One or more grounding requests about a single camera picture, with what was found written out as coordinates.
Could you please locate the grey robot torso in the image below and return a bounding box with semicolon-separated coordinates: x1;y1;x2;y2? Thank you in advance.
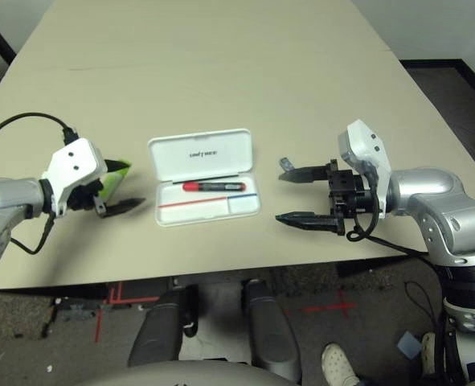
88;359;286;386

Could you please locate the white plastic pencil case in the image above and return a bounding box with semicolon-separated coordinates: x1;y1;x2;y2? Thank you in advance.
146;128;262;228

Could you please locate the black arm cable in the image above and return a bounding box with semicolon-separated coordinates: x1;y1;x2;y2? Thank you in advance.
0;112;80;255
346;196;455;386

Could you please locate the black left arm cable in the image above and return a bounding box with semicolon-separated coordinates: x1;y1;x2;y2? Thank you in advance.
0;112;80;255

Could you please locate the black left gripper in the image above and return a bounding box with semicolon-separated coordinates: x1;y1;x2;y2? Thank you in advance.
68;158;147;220

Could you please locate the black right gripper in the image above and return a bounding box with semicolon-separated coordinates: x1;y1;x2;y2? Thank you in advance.
275;158;383;238

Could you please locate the white clog shoe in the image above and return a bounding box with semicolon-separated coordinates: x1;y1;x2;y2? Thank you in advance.
321;342;361;386
420;331;437;363

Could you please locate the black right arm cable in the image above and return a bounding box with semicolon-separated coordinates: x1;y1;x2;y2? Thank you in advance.
346;196;455;386

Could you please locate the green highlighter pen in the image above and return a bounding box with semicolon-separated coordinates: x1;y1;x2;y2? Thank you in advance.
98;159;133;202

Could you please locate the grey robot left leg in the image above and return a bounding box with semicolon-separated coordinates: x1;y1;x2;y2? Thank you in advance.
127;287;200;369

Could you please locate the grey robot right leg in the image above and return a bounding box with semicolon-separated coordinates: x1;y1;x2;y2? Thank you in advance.
243;279;302;383

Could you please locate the grey robot leg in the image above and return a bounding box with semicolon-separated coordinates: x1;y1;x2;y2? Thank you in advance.
127;287;200;369
243;279;302;383

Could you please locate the blue paper scrap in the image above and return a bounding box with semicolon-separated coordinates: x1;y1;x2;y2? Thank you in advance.
396;331;423;359

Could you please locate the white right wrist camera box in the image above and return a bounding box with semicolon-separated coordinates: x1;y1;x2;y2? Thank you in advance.
337;118;393;220

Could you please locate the black red whiteboard marker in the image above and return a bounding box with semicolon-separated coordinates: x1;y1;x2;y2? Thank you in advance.
182;180;248;193

